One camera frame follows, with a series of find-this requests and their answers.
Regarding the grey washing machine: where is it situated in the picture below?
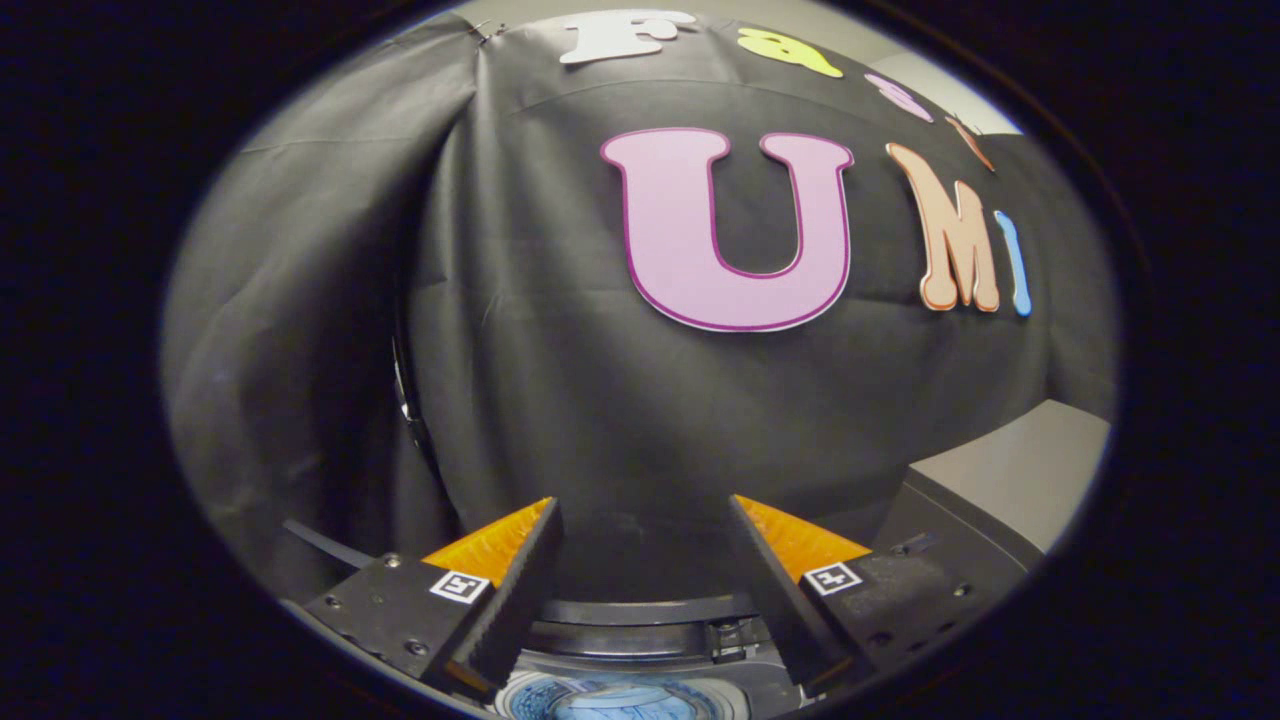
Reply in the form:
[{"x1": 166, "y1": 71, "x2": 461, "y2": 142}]
[{"x1": 490, "y1": 590, "x2": 813, "y2": 720}]

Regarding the light blue shirt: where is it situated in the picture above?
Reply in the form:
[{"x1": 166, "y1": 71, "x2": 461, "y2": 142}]
[{"x1": 548, "y1": 680, "x2": 706, "y2": 720}]

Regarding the grey and cream cabinet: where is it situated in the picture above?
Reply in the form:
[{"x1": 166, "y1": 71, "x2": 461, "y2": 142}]
[{"x1": 868, "y1": 400, "x2": 1113, "y2": 603}]

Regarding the black backdrop cloth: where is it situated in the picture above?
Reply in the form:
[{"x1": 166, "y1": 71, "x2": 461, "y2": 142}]
[{"x1": 160, "y1": 10, "x2": 1119, "y2": 611}]

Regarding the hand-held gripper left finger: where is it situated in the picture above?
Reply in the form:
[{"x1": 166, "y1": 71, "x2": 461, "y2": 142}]
[{"x1": 283, "y1": 497, "x2": 563, "y2": 693}]

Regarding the dark glass washing machine lid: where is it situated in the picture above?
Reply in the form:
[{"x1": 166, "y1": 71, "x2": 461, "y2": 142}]
[{"x1": 530, "y1": 592, "x2": 771, "y2": 661}]

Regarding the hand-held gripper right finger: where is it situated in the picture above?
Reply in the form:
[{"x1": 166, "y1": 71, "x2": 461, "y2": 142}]
[{"x1": 728, "y1": 495, "x2": 1001, "y2": 693}]

